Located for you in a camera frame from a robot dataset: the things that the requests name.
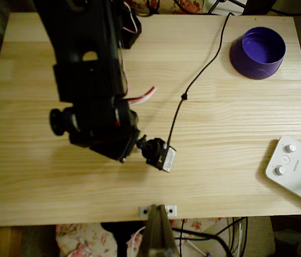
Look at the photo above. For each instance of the white screwed bracket plate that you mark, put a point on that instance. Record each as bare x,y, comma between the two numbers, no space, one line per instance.
141,209

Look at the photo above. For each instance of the tan camera stand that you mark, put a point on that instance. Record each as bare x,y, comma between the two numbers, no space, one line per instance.
157,235

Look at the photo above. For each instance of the floral cloth under table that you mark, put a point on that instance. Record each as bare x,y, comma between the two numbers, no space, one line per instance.
80,241

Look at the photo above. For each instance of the white lamp base with knobs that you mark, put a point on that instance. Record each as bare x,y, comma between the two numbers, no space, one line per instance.
297,174

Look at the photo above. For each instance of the beige cushion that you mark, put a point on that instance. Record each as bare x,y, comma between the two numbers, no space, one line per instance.
259,235

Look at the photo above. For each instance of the floral cloth behind table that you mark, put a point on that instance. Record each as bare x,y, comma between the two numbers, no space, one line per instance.
190,6

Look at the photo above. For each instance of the purple plastic bowl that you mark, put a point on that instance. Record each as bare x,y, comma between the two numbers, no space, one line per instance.
257,69

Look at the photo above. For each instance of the black webcam with white label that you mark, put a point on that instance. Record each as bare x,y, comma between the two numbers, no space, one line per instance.
155,152

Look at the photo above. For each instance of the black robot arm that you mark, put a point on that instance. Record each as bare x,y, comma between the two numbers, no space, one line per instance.
86,40

